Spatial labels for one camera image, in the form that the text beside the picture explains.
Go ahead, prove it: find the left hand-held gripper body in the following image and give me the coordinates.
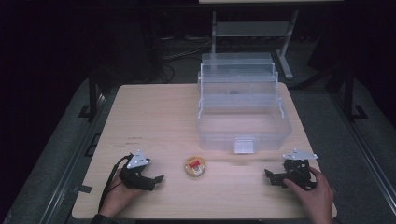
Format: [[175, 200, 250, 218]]
[[118, 149, 156, 192]]

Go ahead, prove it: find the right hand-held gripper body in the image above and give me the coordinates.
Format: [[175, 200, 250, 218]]
[[270, 147, 318, 191]]

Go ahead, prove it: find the round yellow tin red label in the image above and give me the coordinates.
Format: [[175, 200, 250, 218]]
[[184, 155, 207, 178]]

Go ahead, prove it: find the clear plastic storage box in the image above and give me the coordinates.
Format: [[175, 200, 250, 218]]
[[195, 51, 293, 155]]

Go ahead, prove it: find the person's left hand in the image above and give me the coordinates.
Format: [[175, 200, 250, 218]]
[[98, 168, 146, 218]]

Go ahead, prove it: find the person's right hand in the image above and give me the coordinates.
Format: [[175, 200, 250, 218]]
[[282, 166, 334, 224]]

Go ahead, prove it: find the dark sleeve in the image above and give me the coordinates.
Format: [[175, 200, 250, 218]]
[[90, 213, 136, 224]]

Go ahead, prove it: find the black cable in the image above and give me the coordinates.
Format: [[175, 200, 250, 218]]
[[97, 153, 134, 214]]

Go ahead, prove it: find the black metal frame post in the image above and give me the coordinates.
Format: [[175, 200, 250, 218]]
[[77, 66, 106, 119], [340, 66, 370, 123]]

